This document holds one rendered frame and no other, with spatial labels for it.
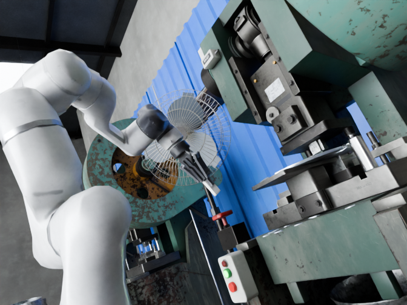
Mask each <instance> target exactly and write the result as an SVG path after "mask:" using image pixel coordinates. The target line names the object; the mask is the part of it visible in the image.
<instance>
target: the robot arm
mask: <svg viewBox="0 0 407 305"><path fill-rule="evenodd" d="M71 105H73V106H74V107H76V108H78V109H79V110H81V111H82V112H83V113H84V119H85V121H86V123H87V124H88V125H89V126H90V127H91V128H92V129H93V130H95V131H96V132H97V133H99V134H100V135H102V136H104V137H105V138H106V139H108V140H109V141H111V142H112V143H114V144H115V145H116V146H118V147H119V148H120V149H121V150H123V152H124V153H126V154H127V155H129V156H140V155H141V154H142V153H143V152H144V151H145V149H146V148H147V147H148V146H149V145H151V144H152V143H153V142H154V141H155V140H156V141H157V142H158V143H159V144H160V145H161V146H162V147H163V149H164V150H165V151H168V150H170V154H171V155H172V156H173V158H174V159H178V160H179V161H180V163H181V166H180V169H181V170H183V171H185V172H186V173H187V174H188V175H189V176H190V177H191V178H193V179H194V180H195V181H196V182H197V183H199V182H201V183H203V184H204V185H205V186H206V187H207V188H208V189H209V190H210V192H211V193H212V194H213V195H214V196H216V195H217V194H218V193H219V192H220V189H219V188H218V187H217V186H216V185H215V183H214V182H213V181H212V179H211V178H210V174H211V172H210V170H209V169H208V167H207V165H206V164H205V162H204V161H203V159H202V158H201V156H200V152H199V151H197V152H193V151H192V150H190V149H189V148H190V146H189V144H187V142H186V141H185V140H182V139H183V135H182V134H181V133H180V131H179V130H178V129H177V128H176V127H175V126H173V125H172V124H171V123H170V122H169V120H168V118H167V117H166V116H165V115H164V113H163V112H162V111H161V110H159V109H158V108H157V107H155V106H154V105H153V104H151V103H149V104H146V105H144V106H143V107H142V108H141V109H140V110H139V111H138V112H137V116H138V118H137V119H136V120H135V121H134V122H133V123H132V124H131V125H130V126H128V127H127V128H126V129H124V130H122V131H120V130H119V129H117V128H116V127H115V126H114V125H112V124H111V123H110V119H111V117H112V115H113V112H114V109H115V108H116V92H115V90H114V87H113V86H112V84H111V83H109V81H108V80H106V79H105V78H104V77H101V76H100V74H99V73H98V72H96V71H94V70H92V69H90V68H88V67H87V65H86V63H85V62H84V61H83V60H82V59H81V58H79V57H78V56H77V55H75V54H74V53H73V52H70V51H67V50H62V49H58V50H55V51H52V52H51V53H48V54H47V55H46V57H45V58H43V59H41V60H40V61H38V62H37V63H35V64H34V65H32V66H31V67H30V68H29V69H28V70H27V71H26V72H25V73H24V74H23V75H22V76H21V77H20V78H19V79H18V81H17V82H16V83H15V84H14V86H13V87H12V88H9V89H7V90H5V91H4V92H2V93H0V140H1V143H2V147H3V148H2V149H3V150H4V153H5V155H6V158H7V160H8V162H9V164H10V167H11V169H12V171H13V173H14V175H15V178H16V180H17V183H18V185H19V187H20V189H21V192H22V194H23V197H24V202H25V207H26V210H27V215H28V220H29V224H30V229H31V234H32V241H33V255H34V257H35V259H36V260H37V261H38V263H39V264H40V265H41V266H44V267H47V268H50V269H63V270H64V275H63V282H62V294H61V302H60V305H131V300H130V296H129V292H128V287H127V282H126V279H125V274H126V239H127V233H128V230H129V227H130V223H131V219H132V213H131V206H130V204H129V201H128V200H127V198H126V197H125V196H124V195H123V194H122V193H121V192H120V191H118V190H117V189H114V188H112V187H111V186H94V187H92V188H89V189H86V190H83V185H82V179H81V176H82V163H81V161H80V159H79V157H78V155H77V152H76V150H75V148H74V146H73V144H72V142H71V139H70V137H69V135H68V132H67V130H66V129H65V128H64V126H63V124H62V122H61V120H60V118H59V116H60V115H61V114H63V113H65V112H66V110H67V109H68V108H69V107H70V106H71Z"/></svg>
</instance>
